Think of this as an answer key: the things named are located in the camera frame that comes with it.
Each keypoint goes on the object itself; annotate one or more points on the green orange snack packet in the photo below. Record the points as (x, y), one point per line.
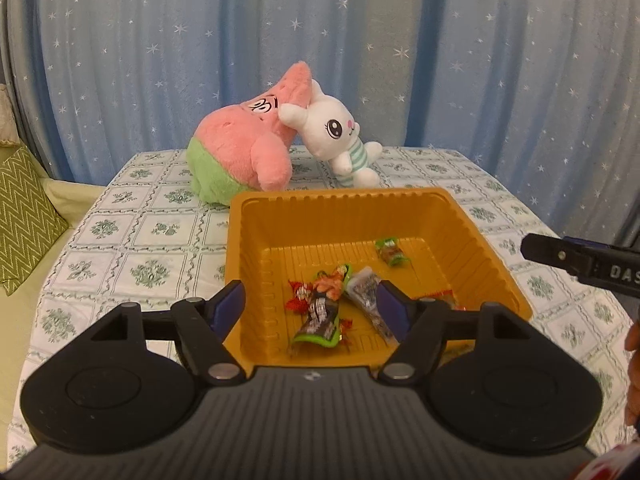
(332, 282)

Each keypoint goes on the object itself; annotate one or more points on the person's right forearm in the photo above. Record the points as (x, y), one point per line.
(612, 467)

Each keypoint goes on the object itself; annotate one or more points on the floral checked tablecloth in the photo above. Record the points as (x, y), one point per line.
(150, 240)

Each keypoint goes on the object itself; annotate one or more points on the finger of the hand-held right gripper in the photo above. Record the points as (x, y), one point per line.
(555, 252)

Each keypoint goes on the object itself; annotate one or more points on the green candy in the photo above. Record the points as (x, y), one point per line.
(391, 252)

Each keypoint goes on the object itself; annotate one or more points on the person's right hand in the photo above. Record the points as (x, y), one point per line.
(634, 375)

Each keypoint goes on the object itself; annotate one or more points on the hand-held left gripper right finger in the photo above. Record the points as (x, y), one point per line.
(392, 310)

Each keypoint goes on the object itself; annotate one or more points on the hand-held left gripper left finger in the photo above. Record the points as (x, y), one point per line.
(227, 306)

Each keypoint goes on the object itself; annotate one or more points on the beige embroidered pillow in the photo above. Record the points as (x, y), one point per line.
(5, 115)

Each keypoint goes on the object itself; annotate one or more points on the blue star-print curtain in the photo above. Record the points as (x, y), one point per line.
(350, 50)

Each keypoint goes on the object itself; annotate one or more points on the orange plastic tray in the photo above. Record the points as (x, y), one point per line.
(345, 220)

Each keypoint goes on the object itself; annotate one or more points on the pale green sofa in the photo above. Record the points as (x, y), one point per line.
(30, 320)

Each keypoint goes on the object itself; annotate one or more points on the grey curtain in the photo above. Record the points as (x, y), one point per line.
(20, 60)

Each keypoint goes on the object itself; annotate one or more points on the green zigzag pillow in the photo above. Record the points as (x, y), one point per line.
(25, 220)

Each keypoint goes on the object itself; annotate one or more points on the pink starfish plush toy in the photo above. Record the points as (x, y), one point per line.
(245, 145)

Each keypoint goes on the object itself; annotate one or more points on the dark blue snack packet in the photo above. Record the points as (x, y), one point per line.
(320, 322)

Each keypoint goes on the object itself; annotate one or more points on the white bunny plush toy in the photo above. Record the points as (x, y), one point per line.
(332, 135)

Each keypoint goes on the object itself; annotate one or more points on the red orange snack packet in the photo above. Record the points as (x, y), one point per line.
(447, 301)

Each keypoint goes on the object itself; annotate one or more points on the grey clear snack packet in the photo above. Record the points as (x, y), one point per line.
(367, 300)

